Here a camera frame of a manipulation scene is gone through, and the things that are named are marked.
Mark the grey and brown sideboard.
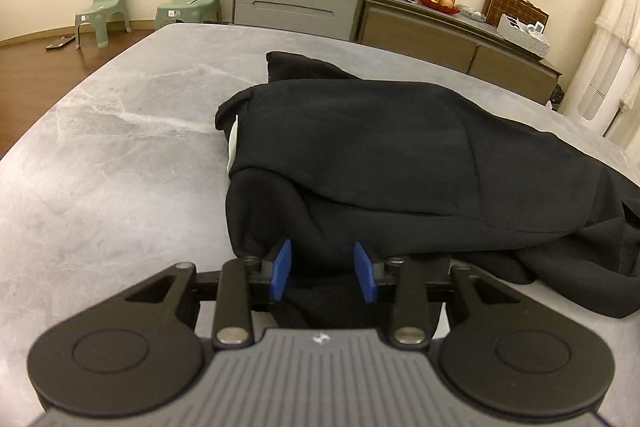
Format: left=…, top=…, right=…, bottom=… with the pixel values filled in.
left=228, top=0, right=563, bottom=105

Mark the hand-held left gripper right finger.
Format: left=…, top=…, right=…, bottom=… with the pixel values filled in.
left=353, top=241, right=523, bottom=350

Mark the white tower appliance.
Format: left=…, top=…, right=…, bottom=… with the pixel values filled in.
left=575, top=24, right=628, bottom=138

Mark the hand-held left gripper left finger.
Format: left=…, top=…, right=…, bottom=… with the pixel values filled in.
left=122, top=239, right=293, bottom=350

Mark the black garment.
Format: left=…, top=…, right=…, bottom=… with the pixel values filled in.
left=215, top=51, right=640, bottom=330

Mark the small green plastic chair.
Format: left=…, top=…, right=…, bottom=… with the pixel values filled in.
left=75, top=0, right=132, bottom=50

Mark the wooden lattice board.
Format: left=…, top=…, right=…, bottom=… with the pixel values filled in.
left=484, top=0, right=551, bottom=28

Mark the white organizer box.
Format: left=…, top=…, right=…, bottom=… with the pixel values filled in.
left=497, top=14, right=551, bottom=58

